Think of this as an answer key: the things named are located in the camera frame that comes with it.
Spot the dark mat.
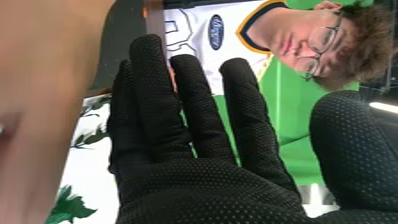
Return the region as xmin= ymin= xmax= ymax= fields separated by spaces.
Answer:
xmin=87 ymin=0 xmax=150 ymax=94

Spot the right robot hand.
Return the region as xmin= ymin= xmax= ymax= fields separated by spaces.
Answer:
xmin=107 ymin=33 xmax=398 ymax=224

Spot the person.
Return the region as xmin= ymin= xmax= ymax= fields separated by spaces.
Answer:
xmin=0 ymin=0 xmax=398 ymax=224

